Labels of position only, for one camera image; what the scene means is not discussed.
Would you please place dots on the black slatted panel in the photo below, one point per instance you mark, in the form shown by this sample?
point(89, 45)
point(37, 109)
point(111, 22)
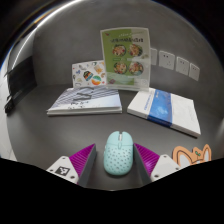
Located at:
point(20, 83)

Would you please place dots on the white wall socket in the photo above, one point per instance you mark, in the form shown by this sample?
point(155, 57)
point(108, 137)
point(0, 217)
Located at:
point(153, 56)
point(166, 60)
point(182, 65)
point(194, 71)

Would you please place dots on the white sticker sheet card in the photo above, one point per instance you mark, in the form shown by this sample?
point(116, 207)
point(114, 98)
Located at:
point(87, 74)

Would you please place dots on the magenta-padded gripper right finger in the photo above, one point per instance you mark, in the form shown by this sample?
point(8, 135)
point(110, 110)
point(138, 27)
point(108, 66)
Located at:
point(163, 166)

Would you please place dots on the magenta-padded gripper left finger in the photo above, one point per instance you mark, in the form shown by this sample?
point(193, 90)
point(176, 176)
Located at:
point(68, 168)

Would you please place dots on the acrylic stand with green menu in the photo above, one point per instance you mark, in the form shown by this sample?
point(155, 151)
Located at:
point(126, 58)

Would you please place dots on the orange fox-shaped mouse pad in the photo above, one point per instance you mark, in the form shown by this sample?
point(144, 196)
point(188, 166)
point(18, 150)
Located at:
point(188, 156)

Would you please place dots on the grey striped cover book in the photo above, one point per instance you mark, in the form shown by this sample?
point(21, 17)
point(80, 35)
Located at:
point(85, 100)

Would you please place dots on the mint green computer mouse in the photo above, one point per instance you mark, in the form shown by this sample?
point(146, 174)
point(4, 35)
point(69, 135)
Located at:
point(118, 155)

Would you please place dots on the white book with blue band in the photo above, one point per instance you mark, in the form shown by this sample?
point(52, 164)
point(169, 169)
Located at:
point(165, 108)

